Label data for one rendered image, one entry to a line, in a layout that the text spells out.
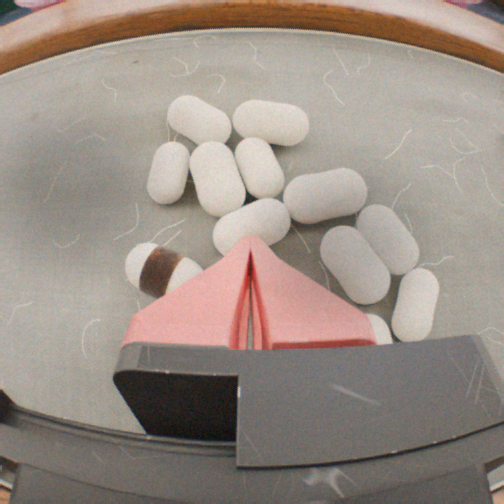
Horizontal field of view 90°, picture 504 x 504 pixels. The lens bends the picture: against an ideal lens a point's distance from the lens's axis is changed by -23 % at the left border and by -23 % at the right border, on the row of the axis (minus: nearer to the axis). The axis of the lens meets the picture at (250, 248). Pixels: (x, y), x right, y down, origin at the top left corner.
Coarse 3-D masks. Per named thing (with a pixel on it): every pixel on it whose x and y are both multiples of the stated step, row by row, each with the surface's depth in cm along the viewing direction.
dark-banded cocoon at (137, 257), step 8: (136, 248) 13; (144, 248) 13; (152, 248) 13; (128, 256) 13; (136, 256) 12; (144, 256) 12; (128, 264) 13; (136, 264) 12; (184, 264) 13; (192, 264) 13; (128, 272) 13; (136, 272) 12; (176, 272) 12; (184, 272) 12; (192, 272) 12; (200, 272) 13; (136, 280) 12; (176, 280) 12; (184, 280) 12; (168, 288) 12
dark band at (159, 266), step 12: (156, 252) 13; (168, 252) 13; (144, 264) 12; (156, 264) 12; (168, 264) 12; (144, 276) 12; (156, 276) 12; (168, 276) 12; (144, 288) 13; (156, 288) 12
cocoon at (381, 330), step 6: (372, 318) 12; (378, 318) 12; (372, 324) 12; (378, 324) 12; (384, 324) 12; (378, 330) 12; (384, 330) 12; (378, 336) 12; (384, 336) 12; (390, 336) 12; (378, 342) 12; (384, 342) 12; (390, 342) 12
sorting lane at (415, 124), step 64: (64, 64) 18; (128, 64) 18; (192, 64) 18; (256, 64) 17; (320, 64) 17; (384, 64) 18; (448, 64) 18; (0, 128) 17; (64, 128) 17; (128, 128) 16; (320, 128) 16; (384, 128) 16; (448, 128) 16; (0, 192) 16; (64, 192) 15; (128, 192) 15; (192, 192) 15; (384, 192) 15; (448, 192) 15; (0, 256) 15; (64, 256) 15; (192, 256) 14; (320, 256) 14; (448, 256) 14; (0, 320) 14; (64, 320) 14; (128, 320) 14; (384, 320) 14; (448, 320) 14; (0, 384) 13; (64, 384) 13
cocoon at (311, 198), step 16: (304, 176) 13; (320, 176) 13; (336, 176) 13; (352, 176) 13; (288, 192) 13; (304, 192) 13; (320, 192) 13; (336, 192) 13; (352, 192) 13; (288, 208) 14; (304, 208) 13; (320, 208) 13; (336, 208) 13; (352, 208) 13
